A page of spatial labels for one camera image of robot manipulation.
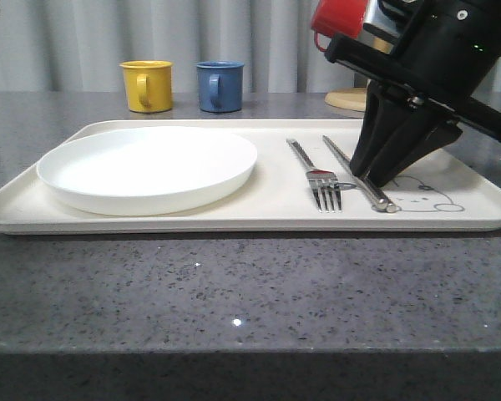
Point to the white round plate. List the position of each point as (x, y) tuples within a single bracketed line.
[(148, 171)]

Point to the red mug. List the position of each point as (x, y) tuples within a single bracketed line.
[(337, 16)]

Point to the yellow mug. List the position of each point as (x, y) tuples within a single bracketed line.
[(148, 85)]

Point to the grey curtain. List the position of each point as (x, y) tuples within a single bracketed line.
[(79, 45)]

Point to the blue mug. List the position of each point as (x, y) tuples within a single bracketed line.
[(220, 86)]

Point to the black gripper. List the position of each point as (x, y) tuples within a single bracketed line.
[(441, 51)]

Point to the cream rabbit print tray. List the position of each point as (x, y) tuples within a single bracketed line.
[(438, 193)]

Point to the silver metal fork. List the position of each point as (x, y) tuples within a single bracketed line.
[(325, 186)]

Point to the wooden mug tree stand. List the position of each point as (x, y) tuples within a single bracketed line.
[(354, 98)]

